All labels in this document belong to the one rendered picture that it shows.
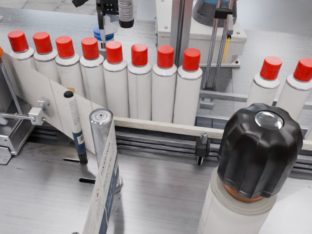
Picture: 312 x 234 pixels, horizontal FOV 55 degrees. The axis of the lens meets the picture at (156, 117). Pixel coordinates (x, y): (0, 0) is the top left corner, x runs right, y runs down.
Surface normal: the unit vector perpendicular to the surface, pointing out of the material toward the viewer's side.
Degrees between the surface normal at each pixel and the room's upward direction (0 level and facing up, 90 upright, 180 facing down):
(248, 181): 90
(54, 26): 0
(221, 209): 92
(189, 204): 0
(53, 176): 0
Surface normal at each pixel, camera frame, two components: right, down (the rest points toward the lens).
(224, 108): 0.02, -0.73
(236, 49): 0.03, 0.69
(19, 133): 0.99, 0.12
